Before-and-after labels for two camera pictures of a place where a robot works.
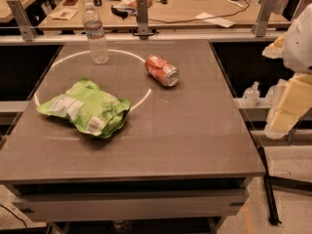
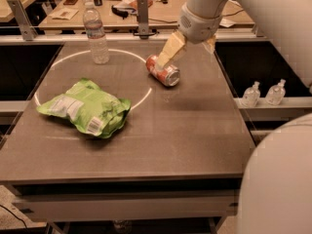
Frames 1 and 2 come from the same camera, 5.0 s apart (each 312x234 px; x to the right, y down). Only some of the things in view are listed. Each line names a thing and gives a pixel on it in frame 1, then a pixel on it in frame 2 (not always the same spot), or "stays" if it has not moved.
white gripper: [301, 46] → [199, 26]
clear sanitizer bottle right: [275, 94] stays
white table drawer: [206, 204] stays
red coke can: [161, 70] stays
